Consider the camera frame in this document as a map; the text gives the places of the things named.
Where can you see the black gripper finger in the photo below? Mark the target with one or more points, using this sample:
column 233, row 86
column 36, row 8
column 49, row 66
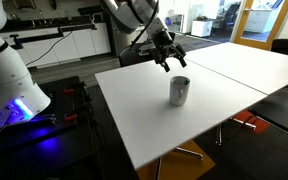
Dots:
column 182, row 60
column 166, row 66

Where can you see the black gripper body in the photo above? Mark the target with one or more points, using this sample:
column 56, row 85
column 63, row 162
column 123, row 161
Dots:
column 165, row 46

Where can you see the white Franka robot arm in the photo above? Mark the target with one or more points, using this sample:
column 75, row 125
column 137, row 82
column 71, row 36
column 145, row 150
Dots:
column 10, row 76

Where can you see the white ceramic mug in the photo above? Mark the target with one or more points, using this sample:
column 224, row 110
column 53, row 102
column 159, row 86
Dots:
column 179, row 93

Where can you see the small white cabinet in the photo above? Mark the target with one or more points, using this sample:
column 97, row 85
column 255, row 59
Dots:
column 201, row 28

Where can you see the grey metal appliance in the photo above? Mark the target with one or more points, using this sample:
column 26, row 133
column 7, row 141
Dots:
column 117, row 41

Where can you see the dark swivel desk chair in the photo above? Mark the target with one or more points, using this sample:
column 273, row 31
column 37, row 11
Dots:
column 231, row 16

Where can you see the yellow framed glass door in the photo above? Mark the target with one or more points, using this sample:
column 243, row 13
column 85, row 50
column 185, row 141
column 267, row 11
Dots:
column 239, row 23

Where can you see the white base cabinets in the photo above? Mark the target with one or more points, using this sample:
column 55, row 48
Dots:
column 80, row 43

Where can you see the white table leg foot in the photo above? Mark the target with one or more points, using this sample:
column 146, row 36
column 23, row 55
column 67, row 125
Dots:
column 244, row 123

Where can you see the metal table leg base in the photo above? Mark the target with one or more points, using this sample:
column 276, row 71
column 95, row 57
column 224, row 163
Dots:
column 187, row 152

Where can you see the black bar clamp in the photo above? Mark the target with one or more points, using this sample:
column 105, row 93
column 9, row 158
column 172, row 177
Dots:
column 50, row 35

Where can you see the black robot mounting stand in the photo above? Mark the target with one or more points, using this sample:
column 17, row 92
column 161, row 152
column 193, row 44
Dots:
column 34, row 146

